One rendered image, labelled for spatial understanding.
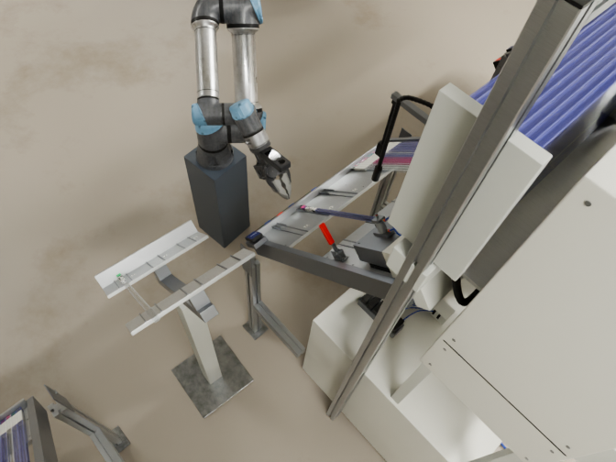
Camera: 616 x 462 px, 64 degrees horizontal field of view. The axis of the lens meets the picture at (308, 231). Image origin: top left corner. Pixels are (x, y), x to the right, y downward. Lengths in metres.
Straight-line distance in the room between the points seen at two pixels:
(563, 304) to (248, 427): 1.60
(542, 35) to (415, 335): 1.26
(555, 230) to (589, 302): 0.12
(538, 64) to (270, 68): 2.80
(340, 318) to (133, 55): 2.33
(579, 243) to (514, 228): 0.30
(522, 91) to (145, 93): 2.76
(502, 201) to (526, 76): 0.20
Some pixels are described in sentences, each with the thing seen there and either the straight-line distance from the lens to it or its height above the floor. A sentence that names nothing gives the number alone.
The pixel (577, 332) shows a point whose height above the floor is 1.48.
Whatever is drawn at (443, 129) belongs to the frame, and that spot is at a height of 1.66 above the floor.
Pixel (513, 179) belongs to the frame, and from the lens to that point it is 0.68.
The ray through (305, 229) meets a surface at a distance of 1.54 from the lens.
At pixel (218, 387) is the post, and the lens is 2.21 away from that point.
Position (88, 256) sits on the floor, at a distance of 2.58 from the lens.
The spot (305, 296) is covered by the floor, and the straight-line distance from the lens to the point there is 2.35.
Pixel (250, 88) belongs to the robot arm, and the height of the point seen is 0.85.
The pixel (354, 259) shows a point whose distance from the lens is 1.26.
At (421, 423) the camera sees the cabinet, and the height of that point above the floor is 0.62.
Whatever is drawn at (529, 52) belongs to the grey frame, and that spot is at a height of 1.83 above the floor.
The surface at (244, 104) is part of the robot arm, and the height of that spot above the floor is 0.99.
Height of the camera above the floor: 2.15
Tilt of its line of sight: 59 degrees down
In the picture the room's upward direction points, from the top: 8 degrees clockwise
